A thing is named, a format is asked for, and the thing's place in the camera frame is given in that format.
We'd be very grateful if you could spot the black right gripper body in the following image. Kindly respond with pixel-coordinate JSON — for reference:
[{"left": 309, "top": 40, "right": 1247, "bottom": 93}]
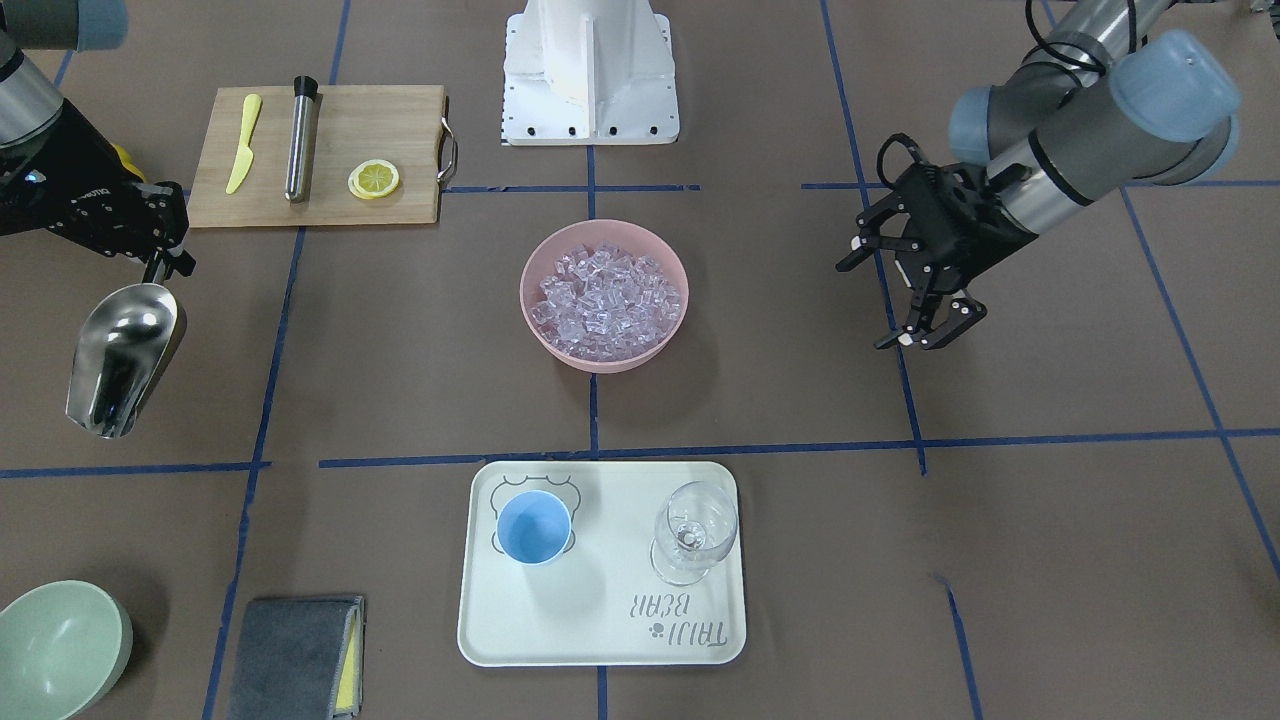
[{"left": 1, "top": 101, "right": 189, "bottom": 263}]

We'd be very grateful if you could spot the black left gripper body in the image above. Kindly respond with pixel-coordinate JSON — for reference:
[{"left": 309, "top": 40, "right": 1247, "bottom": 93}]
[{"left": 836, "top": 133, "right": 1037, "bottom": 297}]

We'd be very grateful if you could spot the metal ice scoop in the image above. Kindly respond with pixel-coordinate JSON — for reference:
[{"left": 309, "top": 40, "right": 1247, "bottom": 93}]
[{"left": 65, "top": 282, "right": 187, "bottom": 439}]

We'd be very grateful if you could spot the clear wine glass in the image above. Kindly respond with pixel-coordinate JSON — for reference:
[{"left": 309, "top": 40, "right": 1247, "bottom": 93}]
[{"left": 650, "top": 480, "right": 740, "bottom": 587}]

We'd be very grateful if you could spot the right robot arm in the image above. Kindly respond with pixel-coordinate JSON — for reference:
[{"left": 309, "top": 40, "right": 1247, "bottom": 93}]
[{"left": 1, "top": 1, "right": 196, "bottom": 284}]

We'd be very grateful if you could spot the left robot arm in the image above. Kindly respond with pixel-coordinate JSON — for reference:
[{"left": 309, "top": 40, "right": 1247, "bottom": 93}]
[{"left": 836, "top": 1, "right": 1242, "bottom": 350}]

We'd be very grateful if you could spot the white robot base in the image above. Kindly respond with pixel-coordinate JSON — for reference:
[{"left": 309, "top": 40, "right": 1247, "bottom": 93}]
[{"left": 500, "top": 1, "right": 681, "bottom": 147}]

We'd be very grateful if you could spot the pink bowl of ice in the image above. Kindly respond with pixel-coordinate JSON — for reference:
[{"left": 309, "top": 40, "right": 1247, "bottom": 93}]
[{"left": 518, "top": 219, "right": 691, "bottom": 374}]

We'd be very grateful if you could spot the blue plastic cup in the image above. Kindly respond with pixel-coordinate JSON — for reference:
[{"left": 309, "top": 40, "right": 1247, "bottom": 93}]
[{"left": 494, "top": 489, "right": 573, "bottom": 566}]

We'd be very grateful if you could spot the yellow lemon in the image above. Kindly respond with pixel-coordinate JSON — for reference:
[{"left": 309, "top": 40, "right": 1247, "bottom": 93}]
[{"left": 111, "top": 143, "right": 146, "bottom": 183}]

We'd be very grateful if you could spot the steel muddler rod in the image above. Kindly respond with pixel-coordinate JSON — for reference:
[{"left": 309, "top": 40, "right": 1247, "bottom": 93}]
[{"left": 284, "top": 76, "right": 320, "bottom": 204}]

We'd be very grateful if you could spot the yellow plastic knife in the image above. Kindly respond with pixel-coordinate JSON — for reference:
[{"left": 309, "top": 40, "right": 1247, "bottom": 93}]
[{"left": 225, "top": 94, "right": 262, "bottom": 195}]

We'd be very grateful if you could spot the lemon slice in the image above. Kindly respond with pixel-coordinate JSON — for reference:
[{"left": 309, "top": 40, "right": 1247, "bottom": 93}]
[{"left": 347, "top": 159, "right": 401, "bottom": 200}]

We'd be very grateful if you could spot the wooden cutting board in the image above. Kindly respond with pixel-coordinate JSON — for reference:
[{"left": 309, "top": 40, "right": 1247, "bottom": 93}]
[{"left": 187, "top": 85, "right": 456, "bottom": 229}]

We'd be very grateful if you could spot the mint green bowl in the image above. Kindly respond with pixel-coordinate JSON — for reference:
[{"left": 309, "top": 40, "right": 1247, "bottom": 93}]
[{"left": 1, "top": 579, "right": 134, "bottom": 719}]

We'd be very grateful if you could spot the gray folded cloth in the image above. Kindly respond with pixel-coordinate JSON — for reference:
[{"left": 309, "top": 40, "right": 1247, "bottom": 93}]
[{"left": 227, "top": 594, "right": 366, "bottom": 719}]

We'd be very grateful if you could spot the white serving tray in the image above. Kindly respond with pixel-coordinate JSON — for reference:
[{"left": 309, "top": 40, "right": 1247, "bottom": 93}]
[{"left": 457, "top": 461, "right": 748, "bottom": 667}]

